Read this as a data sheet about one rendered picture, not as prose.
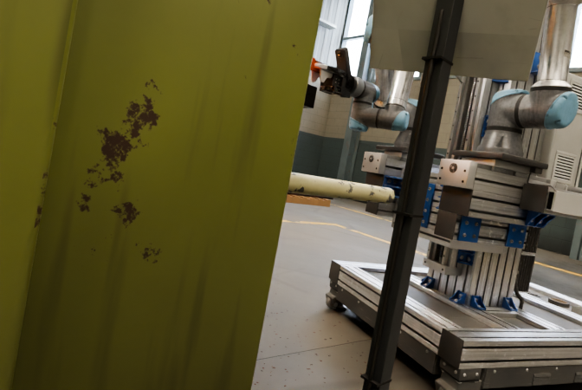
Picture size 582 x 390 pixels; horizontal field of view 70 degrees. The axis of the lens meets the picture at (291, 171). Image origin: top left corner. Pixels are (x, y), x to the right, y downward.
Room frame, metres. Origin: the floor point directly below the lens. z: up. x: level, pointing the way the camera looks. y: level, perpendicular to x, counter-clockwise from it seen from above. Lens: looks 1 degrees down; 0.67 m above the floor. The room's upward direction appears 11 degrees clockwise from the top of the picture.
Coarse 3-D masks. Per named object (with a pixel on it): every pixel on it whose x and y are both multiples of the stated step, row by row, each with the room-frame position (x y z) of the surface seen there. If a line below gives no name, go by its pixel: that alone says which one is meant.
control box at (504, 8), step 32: (384, 0) 0.92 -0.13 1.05; (416, 0) 0.90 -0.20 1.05; (480, 0) 0.85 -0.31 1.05; (512, 0) 0.83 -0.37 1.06; (544, 0) 0.80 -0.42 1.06; (384, 32) 0.95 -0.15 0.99; (416, 32) 0.92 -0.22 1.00; (480, 32) 0.87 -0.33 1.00; (512, 32) 0.85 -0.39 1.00; (384, 64) 0.98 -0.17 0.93; (416, 64) 0.95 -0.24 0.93; (480, 64) 0.90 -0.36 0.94; (512, 64) 0.87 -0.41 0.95
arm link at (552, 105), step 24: (552, 0) 1.32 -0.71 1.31; (576, 0) 1.30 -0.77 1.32; (552, 24) 1.33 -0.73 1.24; (552, 48) 1.32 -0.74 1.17; (552, 72) 1.32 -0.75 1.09; (528, 96) 1.38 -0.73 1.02; (552, 96) 1.31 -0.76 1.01; (576, 96) 1.31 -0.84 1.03; (528, 120) 1.37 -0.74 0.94; (552, 120) 1.31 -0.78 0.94
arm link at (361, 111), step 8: (352, 104) 1.62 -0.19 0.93; (360, 104) 1.59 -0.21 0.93; (368, 104) 1.59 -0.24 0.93; (352, 112) 1.60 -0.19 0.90; (360, 112) 1.58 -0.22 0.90; (368, 112) 1.57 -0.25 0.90; (376, 112) 1.56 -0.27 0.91; (352, 120) 1.60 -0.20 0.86; (360, 120) 1.59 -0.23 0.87; (368, 120) 1.57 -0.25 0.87; (352, 128) 1.60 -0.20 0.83; (360, 128) 1.59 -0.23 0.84
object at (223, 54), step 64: (128, 0) 0.57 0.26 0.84; (192, 0) 0.63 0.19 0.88; (256, 0) 0.70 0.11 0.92; (320, 0) 0.80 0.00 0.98; (128, 64) 0.58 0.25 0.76; (192, 64) 0.64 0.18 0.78; (256, 64) 0.72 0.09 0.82; (64, 128) 0.53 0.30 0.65; (128, 128) 0.59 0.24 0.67; (192, 128) 0.65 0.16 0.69; (256, 128) 0.74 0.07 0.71; (64, 192) 0.54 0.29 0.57; (128, 192) 0.60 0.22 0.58; (192, 192) 0.67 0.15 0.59; (256, 192) 0.76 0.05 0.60; (64, 256) 0.55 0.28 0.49; (128, 256) 0.61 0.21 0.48; (192, 256) 0.68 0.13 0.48; (256, 256) 0.77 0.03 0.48; (64, 320) 0.56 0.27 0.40; (128, 320) 0.62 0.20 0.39; (192, 320) 0.70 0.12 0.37; (256, 320) 0.79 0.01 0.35; (64, 384) 0.57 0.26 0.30; (128, 384) 0.63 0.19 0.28; (192, 384) 0.71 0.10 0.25
